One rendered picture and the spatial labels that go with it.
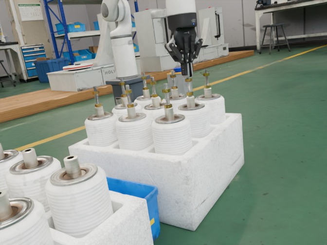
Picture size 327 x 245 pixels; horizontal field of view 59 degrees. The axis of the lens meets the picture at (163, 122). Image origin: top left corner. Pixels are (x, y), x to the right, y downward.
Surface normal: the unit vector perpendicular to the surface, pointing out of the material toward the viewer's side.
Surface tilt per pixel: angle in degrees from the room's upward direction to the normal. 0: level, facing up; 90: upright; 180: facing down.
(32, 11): 90
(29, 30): 90
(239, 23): 90
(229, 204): 0
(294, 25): 90
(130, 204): 0
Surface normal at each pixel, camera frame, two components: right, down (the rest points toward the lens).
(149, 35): -0.69, 0.29
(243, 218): -0.13, -0.95
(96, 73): 0.72, 0.10
